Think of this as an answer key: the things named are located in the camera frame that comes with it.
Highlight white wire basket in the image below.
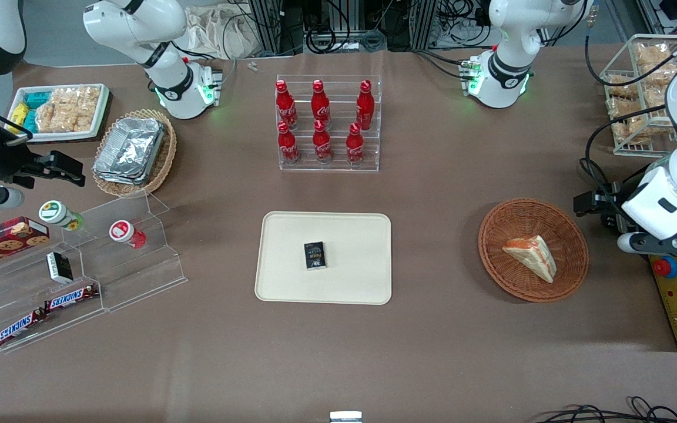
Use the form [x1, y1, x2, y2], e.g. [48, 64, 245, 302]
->
[599, 33, 677, 157]

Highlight green lid cup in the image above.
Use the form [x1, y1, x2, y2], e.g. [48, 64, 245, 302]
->
[38, 200, 84, 231]

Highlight red cookie box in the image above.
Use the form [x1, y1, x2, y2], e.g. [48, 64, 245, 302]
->
[0, 216, 51, 273]

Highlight stack of foil trays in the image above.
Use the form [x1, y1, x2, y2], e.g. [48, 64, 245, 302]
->
[92, 117, 166, 186]

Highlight oval wicker basket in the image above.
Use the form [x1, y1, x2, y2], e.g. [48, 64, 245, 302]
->
[91, 108, 178, 199]

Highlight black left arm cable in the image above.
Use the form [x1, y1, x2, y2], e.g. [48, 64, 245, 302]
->
[584, 26, 677, 197]

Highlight beige plastic tray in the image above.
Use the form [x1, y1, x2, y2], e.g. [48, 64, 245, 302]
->
[254, 210, 393, 306]

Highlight triangle sandwich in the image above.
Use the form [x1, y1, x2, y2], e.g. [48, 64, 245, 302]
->
[501, 234, 558, 284]

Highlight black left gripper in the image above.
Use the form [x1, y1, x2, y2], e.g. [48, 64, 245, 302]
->
[573, 182, 626, 233]

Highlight black floor cables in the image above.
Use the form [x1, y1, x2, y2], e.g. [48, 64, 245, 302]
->
[534, 396, 677, 423]

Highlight round brown wicker basket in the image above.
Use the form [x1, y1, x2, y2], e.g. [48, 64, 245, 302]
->
[477, 198, 590, 304]

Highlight black and white small box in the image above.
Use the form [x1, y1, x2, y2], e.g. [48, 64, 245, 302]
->
[46, 251, 74, 284]

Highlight aluminium frame post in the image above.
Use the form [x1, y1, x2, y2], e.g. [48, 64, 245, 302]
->
[249, 0, 284, 57]
[411, 0, 437, 51]

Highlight small black card box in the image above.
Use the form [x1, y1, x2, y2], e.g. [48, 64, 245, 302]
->
[303, 241, 328, 271]

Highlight red cola bottle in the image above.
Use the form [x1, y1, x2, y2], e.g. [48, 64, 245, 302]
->
[311, 79, 331, 127]
[275, 79, 299, 130]
[312, 119, 334, 164]
[356, 79, 376, 132]
[346, 122, 366, 165]
[277, 120, 301, 165]

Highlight clear acrylic step shelf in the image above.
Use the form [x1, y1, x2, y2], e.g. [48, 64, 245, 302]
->
[0, 190, 189, 354]

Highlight clear fried snack bag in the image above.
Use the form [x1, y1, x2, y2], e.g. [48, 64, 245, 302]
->
[634, 42, 673, 66]
[643, 84, 675, 111]
[643, 62, 677, 86]
[608, 96, 645, 120]
[604, 73, 639, 98]
[614, 115, 677, 145]

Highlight black appliance power cable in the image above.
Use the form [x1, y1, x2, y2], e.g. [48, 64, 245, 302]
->
[579, 157, 616, 203]

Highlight red lid cup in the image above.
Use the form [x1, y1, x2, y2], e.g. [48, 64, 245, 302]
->
[109, 219, 147, 249]

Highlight clear acrylic bottle rack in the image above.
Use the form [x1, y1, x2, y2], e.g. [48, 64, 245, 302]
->
[275, 73, 382, 173]

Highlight coiled black cable bundle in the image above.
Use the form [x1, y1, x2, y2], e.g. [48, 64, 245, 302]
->
[305, 23, 387, 55]

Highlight clear rice cracker bag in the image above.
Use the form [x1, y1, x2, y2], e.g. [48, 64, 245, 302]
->
[35, 97, 76, 134]
[51, 86, 102, 132]

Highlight beige canvas bag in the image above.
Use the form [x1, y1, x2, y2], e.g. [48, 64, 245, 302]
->
[185, 4, 261, 60]

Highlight white rectangular snack tray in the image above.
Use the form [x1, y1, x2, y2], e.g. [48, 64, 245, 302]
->
[8, 83, 112, 144]

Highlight snickers bar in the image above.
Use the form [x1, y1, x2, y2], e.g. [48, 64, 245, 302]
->
[44, 284, 100, 313]
[0, 309, 47, 348]

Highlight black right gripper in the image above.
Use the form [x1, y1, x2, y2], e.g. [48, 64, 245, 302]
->
[0, 126, 87, 190]

